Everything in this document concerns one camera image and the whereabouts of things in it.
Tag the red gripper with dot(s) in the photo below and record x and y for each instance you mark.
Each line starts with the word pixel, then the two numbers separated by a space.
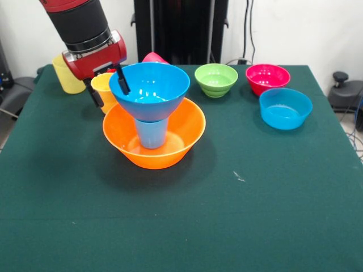
pixel 96 61

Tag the large blue bowl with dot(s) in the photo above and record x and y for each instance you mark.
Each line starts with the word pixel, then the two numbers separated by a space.
pixel 153 107

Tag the light blue shallow bowl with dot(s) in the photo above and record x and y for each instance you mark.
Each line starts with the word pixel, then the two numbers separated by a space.
pixel 283 119

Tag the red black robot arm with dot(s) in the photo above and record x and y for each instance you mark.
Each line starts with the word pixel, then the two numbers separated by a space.
pixel 79 22

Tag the pink cup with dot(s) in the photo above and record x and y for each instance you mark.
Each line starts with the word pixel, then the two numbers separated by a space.
pixel 153 57

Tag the dark green table cloth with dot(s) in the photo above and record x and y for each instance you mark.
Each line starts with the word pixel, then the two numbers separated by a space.
pixel 170 212

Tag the black equipment box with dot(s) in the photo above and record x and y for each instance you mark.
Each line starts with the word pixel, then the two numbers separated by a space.
pixel 4 73

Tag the green bowl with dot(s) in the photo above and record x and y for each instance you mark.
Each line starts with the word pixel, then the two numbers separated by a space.
pixel 215 88

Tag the pink bowl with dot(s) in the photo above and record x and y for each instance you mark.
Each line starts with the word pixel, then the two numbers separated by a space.
pixel 266 85

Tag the blue cup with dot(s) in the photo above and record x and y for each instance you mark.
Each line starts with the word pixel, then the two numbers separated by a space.
pixel 151 136

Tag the small yellow orange cup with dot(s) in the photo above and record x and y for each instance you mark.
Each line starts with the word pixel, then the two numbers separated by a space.
pixel 106 93

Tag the large orange bowl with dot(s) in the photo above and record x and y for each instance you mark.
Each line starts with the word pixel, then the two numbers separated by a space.
pixel 153 160

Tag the pale yellow cup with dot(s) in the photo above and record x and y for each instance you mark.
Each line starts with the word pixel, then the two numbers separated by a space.
pixel 68 82

